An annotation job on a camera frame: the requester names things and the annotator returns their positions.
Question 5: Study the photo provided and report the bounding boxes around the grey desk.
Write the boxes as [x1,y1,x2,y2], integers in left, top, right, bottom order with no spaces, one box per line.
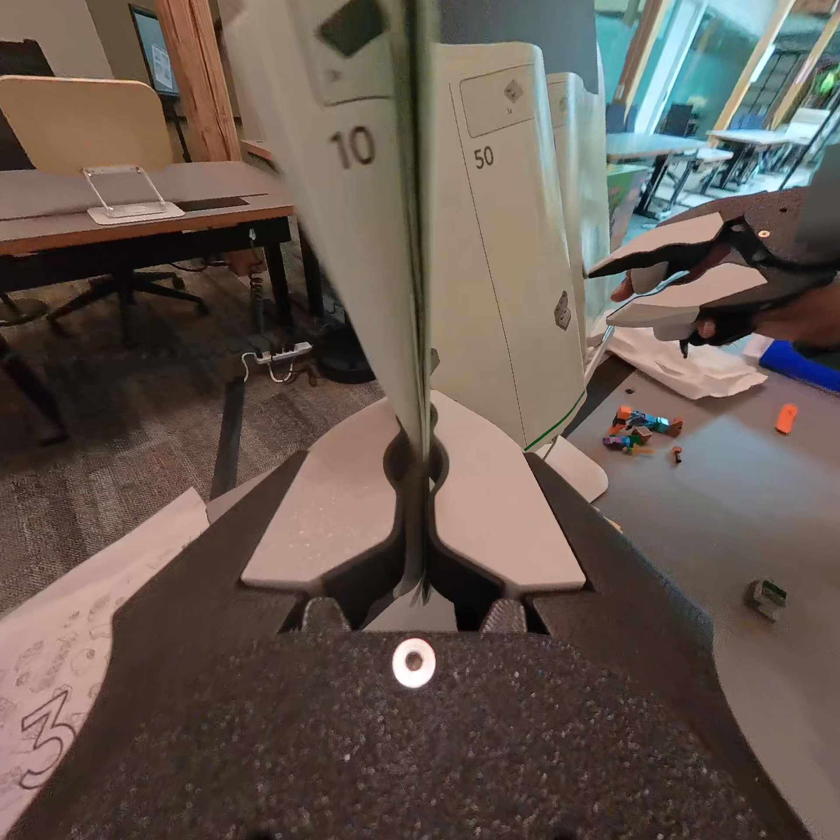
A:
[197,351,840,840]

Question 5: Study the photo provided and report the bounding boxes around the blue plastic bin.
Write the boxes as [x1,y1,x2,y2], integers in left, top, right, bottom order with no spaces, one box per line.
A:
[760,338,840,395]

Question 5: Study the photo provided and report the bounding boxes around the white wooden book stand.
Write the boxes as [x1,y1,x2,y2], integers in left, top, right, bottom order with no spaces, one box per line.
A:
[541,325,616,508]
[0,74,186,226]

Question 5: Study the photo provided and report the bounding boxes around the white power strip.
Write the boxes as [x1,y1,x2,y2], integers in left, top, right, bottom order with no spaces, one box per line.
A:
[239,341,314,383]

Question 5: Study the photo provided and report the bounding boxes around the black round base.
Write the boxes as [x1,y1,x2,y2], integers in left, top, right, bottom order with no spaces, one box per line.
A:
[317,320,376,386]

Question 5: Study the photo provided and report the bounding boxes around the wood-edged office desk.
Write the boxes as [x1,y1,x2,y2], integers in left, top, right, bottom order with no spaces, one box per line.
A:
[0,159,298,342]

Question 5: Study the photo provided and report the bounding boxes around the toy brick instruction booklet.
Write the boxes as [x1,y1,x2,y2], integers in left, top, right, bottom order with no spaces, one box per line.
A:
[220,0,614,608]

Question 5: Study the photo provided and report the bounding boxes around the person's right hand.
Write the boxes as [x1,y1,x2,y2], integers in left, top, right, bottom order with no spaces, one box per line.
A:
[610,268,840,352]

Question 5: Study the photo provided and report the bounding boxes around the computer monitor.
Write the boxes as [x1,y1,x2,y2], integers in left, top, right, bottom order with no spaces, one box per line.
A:
[128,3,182,101]

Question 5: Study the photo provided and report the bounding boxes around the crumpled white paper bag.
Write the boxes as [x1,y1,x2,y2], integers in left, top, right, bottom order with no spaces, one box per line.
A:
[602,325,770,401]

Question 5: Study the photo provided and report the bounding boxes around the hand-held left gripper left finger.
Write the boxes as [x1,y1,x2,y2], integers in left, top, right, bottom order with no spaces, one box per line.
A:
[239,408,411,593]

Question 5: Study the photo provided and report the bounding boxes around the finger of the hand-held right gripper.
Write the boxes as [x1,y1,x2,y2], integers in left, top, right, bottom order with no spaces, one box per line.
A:
[605,261,770,342]
[587,210,732,281]

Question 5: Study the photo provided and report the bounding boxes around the coiled black cable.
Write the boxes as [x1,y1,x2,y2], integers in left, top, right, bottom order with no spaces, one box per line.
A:
[248,226,265,337]

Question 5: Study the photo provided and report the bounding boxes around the white printed paper bag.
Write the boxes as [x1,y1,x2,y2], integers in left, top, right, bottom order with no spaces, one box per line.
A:
[0,486,212,809]

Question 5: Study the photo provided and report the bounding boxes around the pile of colourful bricks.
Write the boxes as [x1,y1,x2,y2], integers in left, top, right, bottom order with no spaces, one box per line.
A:
[602,405,685,458]

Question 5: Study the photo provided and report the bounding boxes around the wooden post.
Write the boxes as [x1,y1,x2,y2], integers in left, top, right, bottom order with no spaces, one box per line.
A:
[153,0,242,163]

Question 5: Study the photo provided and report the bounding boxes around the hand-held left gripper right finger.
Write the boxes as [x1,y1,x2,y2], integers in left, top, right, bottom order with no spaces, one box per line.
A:
[427,392,588,596]

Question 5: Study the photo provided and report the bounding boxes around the small loose brick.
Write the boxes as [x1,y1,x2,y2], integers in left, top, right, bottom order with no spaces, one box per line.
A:
[743,577,788,622]

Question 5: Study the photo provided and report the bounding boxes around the black office chair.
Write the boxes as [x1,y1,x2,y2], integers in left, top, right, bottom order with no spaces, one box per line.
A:
[0,266,211,345]

